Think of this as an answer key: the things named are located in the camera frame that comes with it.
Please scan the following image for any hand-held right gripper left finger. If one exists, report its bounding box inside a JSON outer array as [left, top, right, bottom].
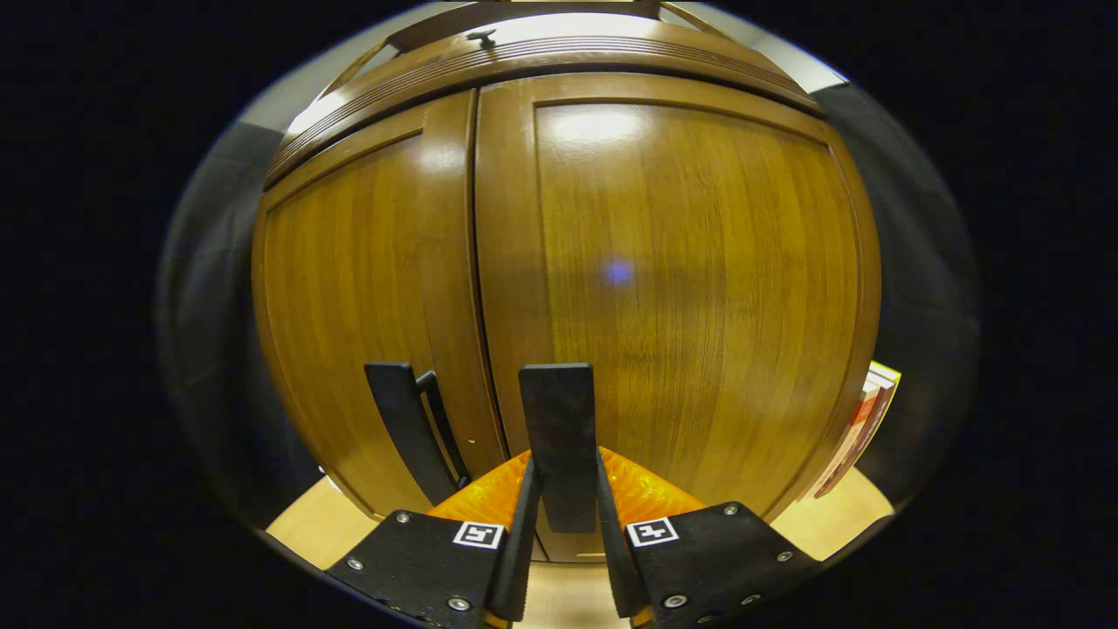
[[325, 450, 541, 629]]

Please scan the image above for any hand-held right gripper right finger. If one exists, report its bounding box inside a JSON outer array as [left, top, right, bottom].
[[596, 447, 824, 629]]

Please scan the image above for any black door handle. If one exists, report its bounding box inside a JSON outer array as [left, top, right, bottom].
[[519, 363, 599, 534], [364, 361, 473, 506]]

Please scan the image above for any wooden double-door shoe cabinet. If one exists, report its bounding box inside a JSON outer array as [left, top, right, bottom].
[[252, 0, 883, 564]]

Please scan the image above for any wooden cabinet drawer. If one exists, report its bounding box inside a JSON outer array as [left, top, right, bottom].
[[314, 10, 769, 88]]

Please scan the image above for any cardboard box with yellow edge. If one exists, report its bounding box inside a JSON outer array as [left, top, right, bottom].
[[815, 361, 902, 501]]

